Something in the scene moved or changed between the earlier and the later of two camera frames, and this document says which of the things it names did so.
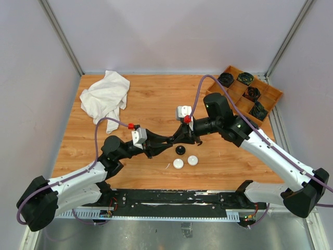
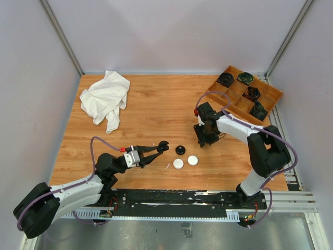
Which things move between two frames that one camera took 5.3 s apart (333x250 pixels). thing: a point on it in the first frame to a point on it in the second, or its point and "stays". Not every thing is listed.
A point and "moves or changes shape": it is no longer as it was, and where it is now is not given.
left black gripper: x=151 y=148 to x=147 y=160
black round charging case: x=180 y=150 stays
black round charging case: x=171 y=140 moves or changes shape
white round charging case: x=178 y=163 stays
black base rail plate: x=179 y=201 stays
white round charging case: x=192 y=160 stays
